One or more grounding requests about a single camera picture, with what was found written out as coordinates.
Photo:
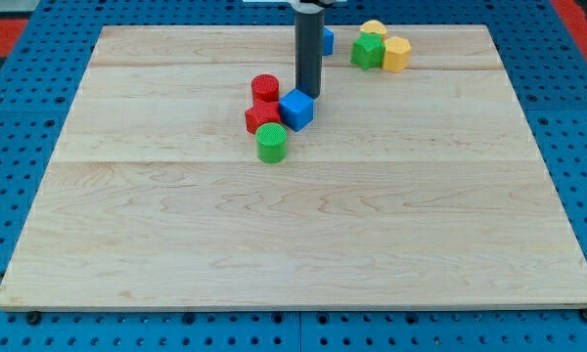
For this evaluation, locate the blue triangle block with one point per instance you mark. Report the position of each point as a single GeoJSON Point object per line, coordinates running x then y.
{"type": "Point", "coordinates": [328, 42]}

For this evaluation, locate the green cylinder block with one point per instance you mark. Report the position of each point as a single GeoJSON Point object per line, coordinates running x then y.
{"type": "Point", "coordinates": [271, 141]}

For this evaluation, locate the blue cube block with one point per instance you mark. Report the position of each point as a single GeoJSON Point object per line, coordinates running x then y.
{"type": "Point", "coordinates": [296, 109]}

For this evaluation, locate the red star block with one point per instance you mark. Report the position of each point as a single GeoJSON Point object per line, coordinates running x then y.
{"type": "Point", "coordinates": [261, 113]}

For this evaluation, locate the red cylinder block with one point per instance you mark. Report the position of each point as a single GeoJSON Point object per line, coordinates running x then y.
{"type": "Point", "coordinates": [265, 88]}

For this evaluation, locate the wooden board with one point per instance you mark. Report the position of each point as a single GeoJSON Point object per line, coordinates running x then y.
{"type": "Point", "coordinates": [417, 190]}

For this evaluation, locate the green star block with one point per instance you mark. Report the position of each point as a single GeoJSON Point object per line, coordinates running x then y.
{"type": "Point", "coordinates": [368, 50]}

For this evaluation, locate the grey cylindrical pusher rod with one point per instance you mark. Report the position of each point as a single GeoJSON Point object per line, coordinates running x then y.
{"type": "Point", "coordinates": [308, 40]}

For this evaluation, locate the yellow hexagon block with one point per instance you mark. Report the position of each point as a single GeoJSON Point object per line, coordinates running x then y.
{"type": "Point", "coordinates": [397, 54]}

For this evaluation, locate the yellow half-round block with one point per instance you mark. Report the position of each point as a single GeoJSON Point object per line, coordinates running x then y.
{"type": "Point", "coordinates": [374, 27]}

